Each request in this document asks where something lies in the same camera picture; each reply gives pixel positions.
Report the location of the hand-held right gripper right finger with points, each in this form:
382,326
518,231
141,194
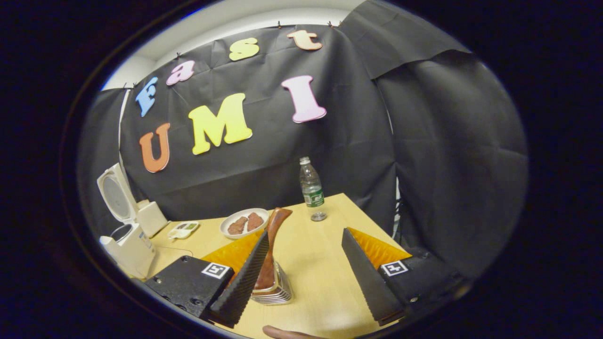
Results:
367,282

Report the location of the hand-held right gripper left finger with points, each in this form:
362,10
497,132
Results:
242,282

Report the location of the brown wooden spoon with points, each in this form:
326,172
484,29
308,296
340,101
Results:
275,230

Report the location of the white rice cooker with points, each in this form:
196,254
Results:
132,249

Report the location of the brown meat piece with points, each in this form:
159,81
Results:
237,226
255,221

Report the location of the white round plate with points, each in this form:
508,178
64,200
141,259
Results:
231,219

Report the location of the white divided condiment dish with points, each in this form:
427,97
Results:
183,230

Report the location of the small clear cup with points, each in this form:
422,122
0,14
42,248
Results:
319,216

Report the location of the clear plastic water bottle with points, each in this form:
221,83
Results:
311,186

